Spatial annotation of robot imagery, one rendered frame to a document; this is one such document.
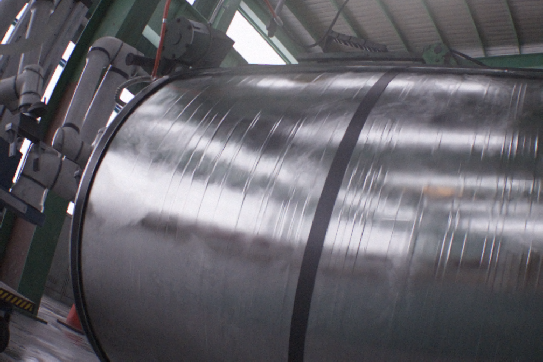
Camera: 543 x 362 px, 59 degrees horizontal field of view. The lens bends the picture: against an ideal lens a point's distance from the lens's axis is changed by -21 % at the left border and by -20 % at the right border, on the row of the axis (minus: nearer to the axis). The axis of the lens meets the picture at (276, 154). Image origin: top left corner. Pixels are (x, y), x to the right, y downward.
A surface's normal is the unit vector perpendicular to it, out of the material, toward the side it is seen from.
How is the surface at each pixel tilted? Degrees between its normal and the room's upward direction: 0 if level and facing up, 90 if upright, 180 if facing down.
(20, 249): 90
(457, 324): 107
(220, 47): 122
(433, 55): 90
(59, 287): 90
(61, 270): 90
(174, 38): 115
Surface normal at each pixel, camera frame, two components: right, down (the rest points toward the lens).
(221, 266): -0.54, -0.24
